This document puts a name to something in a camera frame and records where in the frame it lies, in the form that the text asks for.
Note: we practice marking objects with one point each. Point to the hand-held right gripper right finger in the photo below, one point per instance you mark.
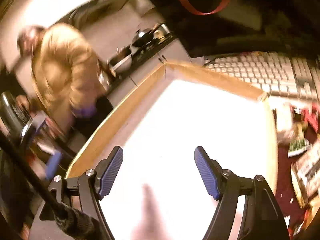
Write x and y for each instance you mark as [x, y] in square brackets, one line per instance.
[205, 170]

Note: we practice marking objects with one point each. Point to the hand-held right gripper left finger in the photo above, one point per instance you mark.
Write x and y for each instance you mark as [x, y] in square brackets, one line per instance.
[112, 172]

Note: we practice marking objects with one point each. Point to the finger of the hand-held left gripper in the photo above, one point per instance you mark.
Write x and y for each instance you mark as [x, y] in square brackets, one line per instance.
[40, 123]
[53, 163]

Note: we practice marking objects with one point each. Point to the cardboard tray box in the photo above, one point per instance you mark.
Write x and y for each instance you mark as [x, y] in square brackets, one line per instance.
[175, 117]

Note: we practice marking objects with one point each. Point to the dark round object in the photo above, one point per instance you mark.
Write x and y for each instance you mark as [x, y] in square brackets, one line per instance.
[10, 110]

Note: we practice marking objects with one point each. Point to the dark red table cloth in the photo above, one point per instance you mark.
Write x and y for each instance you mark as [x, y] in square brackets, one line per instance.
[285, 180]

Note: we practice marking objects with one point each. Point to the long cream snack packet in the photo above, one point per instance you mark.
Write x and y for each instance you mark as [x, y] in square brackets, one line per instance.
[285, 125]

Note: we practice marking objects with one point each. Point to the yellow green pea packet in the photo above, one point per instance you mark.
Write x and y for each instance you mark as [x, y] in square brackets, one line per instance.
[298, 146]

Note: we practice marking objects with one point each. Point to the pale basin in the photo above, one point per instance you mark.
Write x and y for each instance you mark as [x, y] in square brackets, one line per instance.
[121, 61]

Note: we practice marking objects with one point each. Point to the dark pan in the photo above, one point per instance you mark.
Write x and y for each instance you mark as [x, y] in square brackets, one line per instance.
[123, 51]

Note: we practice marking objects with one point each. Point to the white keyboard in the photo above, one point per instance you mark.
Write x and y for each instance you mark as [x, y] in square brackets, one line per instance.
[262, 72]

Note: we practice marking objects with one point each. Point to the red black snack packet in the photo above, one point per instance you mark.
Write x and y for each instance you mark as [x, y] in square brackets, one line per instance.
[308, 116]

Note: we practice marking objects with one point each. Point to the grey kitchen cabinet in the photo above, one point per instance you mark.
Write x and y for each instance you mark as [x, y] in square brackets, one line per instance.
[172, 51]

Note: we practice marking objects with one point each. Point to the black wok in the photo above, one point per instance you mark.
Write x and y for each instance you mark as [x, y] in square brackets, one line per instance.
[142, 36]

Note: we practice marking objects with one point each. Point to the yellow carton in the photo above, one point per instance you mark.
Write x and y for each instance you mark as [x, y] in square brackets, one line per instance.
[163, 29]

